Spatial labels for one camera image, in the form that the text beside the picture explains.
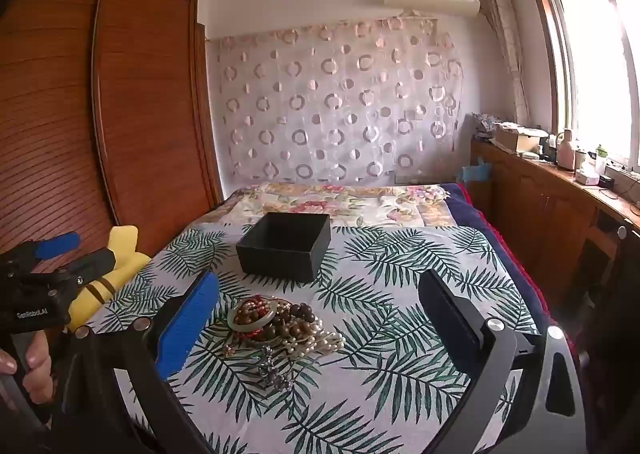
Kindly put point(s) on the person's left hand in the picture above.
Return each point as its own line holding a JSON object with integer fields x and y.
{"x": 32, "y": 364}

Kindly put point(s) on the circle pattern sheer curtain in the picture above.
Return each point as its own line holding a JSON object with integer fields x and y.
{"x": 335, "y": 98}

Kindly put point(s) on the yellow plush toy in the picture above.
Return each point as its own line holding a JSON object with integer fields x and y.
{"x": 122, "y": 259}

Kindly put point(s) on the navy blanket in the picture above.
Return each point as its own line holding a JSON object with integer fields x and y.
{"x": 475, "y": 214}

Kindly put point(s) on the wooden cabinet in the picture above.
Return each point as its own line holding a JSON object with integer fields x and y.
{"x": 540, "y": 204}

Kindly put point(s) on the patterned wrapped bundle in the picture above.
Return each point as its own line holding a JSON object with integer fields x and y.
{"x": 487, "y": 123}

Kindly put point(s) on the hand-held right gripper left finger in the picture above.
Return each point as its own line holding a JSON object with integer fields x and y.
{"x": 187, "y": 329}

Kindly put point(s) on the white tissue box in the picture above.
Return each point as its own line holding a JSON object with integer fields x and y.
{"x": 586, "y": 176}

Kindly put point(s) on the black box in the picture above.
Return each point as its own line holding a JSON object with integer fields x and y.
{"x": 285, "y": 254}

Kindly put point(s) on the gathered pale window curtain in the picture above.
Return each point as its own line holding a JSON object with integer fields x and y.
{"x": 507, "y": 43}

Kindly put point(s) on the cardboard box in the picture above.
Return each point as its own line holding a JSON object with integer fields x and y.
{"x": 517, "y": 138}

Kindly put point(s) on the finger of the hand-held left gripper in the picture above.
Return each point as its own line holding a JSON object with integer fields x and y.
{"x": 92, "y": 261}
{"x": 55, "y": 244}

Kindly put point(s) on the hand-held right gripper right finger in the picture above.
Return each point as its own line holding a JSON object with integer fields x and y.
{"x": 447, "y": 316}

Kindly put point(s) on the wooden wardrobe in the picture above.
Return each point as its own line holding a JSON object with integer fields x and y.
{"x": 100, "y": 108}

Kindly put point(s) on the floral blanket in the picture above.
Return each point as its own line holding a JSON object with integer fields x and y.
{"x": 350, "y": 201}

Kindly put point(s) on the leaf print cloth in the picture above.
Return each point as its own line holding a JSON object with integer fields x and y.
{"x": 380, "y": 284}

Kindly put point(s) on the window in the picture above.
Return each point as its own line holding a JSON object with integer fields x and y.
{"x": 595, "y": 58}

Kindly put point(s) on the green jade bangle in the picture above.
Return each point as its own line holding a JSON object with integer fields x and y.
{"x": 232, "y": 321}

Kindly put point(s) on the blue tissue pack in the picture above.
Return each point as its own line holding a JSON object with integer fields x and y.
{"x": 475, "y": 171}

